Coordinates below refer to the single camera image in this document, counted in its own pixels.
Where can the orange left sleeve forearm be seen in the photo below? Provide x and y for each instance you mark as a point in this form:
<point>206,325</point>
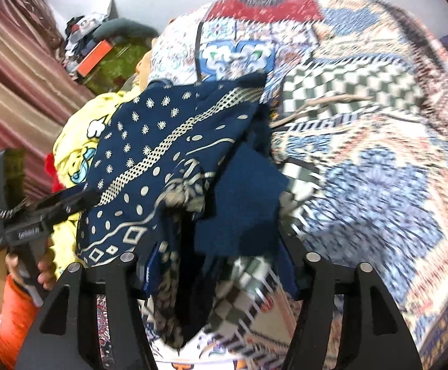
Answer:
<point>17,315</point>

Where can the yellow cartoon blanket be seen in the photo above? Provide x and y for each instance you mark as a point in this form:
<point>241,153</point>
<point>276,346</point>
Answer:
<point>73,154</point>

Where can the grey neck pillow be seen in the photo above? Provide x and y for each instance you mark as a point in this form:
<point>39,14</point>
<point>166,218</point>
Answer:
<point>124,28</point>

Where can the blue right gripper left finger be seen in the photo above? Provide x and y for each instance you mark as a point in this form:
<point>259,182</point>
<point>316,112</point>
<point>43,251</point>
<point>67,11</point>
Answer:
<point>150,263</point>

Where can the orange box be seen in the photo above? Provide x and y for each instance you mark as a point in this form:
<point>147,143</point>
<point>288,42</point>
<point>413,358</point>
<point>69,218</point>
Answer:
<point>100,50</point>

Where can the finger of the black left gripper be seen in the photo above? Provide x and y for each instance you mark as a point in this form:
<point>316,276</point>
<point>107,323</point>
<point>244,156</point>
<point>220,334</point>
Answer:
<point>62,205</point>

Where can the green patterned cloth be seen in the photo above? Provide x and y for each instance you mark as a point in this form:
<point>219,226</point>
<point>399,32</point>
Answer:
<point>116,67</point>

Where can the striped maroon curtain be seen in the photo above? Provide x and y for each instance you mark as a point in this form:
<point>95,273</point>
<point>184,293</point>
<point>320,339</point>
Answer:
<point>37,96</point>

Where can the navy patterned hooded garment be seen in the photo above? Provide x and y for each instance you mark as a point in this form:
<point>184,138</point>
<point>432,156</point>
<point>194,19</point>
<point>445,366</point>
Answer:
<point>190,164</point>

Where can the patchwork patterned bed quilt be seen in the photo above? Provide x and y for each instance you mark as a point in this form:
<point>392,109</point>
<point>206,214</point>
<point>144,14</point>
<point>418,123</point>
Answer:
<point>360,91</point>

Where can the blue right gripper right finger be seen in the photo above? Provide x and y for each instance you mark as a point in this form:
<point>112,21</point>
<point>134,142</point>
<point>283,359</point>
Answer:
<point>289,264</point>

